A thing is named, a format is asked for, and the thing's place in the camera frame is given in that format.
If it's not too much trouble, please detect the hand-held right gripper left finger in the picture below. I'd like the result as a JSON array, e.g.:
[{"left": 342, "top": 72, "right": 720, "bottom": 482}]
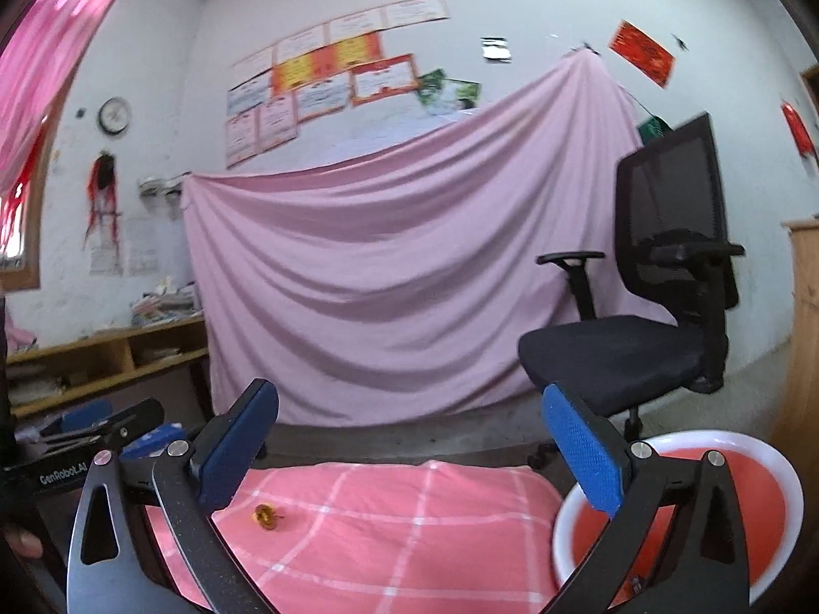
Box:
[{"left": 67, "top": 379, "right": 281, "bottom": 614}]

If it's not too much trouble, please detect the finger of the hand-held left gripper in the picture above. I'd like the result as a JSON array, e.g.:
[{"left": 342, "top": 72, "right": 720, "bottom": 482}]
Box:
[
  {"left": 96, "top": 398, "right": 165, "bottom": 452},
  {"left": 38, "top": 400, "right": 116, "bottom": 444}
]

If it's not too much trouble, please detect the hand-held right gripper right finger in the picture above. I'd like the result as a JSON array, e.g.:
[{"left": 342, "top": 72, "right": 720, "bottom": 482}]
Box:
[{"left": 541, "top": 382, "right": 749, "bottom": 614}]

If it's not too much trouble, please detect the red white plastic basin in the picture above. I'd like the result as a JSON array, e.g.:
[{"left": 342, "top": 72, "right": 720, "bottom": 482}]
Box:
[{"left": 551, "top": 430, "right": 804, "bottom": 608}]

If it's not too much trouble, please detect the person's left hand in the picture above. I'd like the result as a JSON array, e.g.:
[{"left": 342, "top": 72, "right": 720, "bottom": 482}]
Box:
[{"left": 3, "top": 521, "right": 45, "bottom": 560}]

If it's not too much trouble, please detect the stack of books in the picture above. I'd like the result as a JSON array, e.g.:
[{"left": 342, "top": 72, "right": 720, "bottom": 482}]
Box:
[{"left": 6, "top": 372, "right": 66, "bottom": 408}]

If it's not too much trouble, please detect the wooden shelf desk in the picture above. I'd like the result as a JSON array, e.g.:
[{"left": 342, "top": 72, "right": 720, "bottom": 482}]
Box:
[{"left": 5, "top": 316, "right": 212, "bottom": 423}]

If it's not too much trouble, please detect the black office chair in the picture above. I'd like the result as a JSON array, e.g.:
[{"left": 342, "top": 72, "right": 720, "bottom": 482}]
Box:
[{"left": 517, "top": 112, "right": 746, "bottom": 468}]

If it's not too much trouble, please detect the stack of newspapers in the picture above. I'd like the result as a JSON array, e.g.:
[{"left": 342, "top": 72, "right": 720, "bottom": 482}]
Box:
[{"left": 131, "top": 276, "right": 204, "bottom": 332}]

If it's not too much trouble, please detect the pink checkered blanket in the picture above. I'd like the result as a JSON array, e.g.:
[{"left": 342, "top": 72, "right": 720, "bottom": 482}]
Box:
[{"left": 144, "top": 459, "right": 567, "bottom": 614}]

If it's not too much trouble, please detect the red black tassel decoration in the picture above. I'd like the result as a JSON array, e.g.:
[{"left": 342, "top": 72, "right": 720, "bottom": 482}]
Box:
[{"left": 83, "top": 150, "right": 124, "bottom": 250}]

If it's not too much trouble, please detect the pink hanging sheet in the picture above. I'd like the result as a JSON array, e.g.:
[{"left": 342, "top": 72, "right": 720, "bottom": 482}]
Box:
[{"left": 182, "top": 48, "right": 647, "bottom": 428}]

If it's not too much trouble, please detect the wooden cabinet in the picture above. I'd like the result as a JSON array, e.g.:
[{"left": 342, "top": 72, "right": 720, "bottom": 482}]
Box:
[{"left": 768, "top": 214, "right": 819, "bottom": 449}]

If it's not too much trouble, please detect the green paper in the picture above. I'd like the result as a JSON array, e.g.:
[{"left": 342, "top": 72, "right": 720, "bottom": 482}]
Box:
[{"left": 636, "top": 114, "right": 673, "bottom": 145}]

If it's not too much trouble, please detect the pink curtain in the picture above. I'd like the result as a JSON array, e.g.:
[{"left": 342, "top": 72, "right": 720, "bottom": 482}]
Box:
[{"left": 0, "top": 0, "right": 145, "bottom": 193}]

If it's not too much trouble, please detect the red hanging ornament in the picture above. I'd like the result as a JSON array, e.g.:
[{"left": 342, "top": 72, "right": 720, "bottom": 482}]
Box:
[{"left": 781, "top": 99, "right": 816, "bottom": 161}]

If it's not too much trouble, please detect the white wall paper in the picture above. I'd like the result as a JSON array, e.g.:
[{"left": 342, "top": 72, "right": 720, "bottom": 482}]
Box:
[
  {"left": 124, "top": 217, "right": 161, "bottom": 277},
  {"left": 90, "top": 239, "right": 125, "bottom": 277}
]

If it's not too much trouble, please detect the wooden window frame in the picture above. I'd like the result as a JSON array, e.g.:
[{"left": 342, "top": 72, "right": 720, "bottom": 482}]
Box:
[{"left": 0, "top": 115, "right": 58, "bottom": 292}]

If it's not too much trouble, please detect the wall hook rack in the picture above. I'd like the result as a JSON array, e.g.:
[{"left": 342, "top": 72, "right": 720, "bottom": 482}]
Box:
[{"left": 137, "top": 174, "right": 189, "bottom": 201}]

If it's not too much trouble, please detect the round wall clock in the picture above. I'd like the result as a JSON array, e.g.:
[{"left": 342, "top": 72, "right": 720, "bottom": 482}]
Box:
[{"left": 98, "top": 97, "right": 133, "bottom": 137}]

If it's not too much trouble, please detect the green wall poster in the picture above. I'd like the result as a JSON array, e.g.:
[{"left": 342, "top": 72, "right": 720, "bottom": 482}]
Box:
[
  {"left": 448, "top": 80, "right": 481, "bottom": 113},
  {"left": 419, "top": 69, "right": 447, "bottom": 106}
]

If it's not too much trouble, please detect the red wall paper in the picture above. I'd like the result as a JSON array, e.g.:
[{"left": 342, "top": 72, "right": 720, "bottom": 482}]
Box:
[{"left": 607, "top": 19, "right": 678, "bottom": 89}]

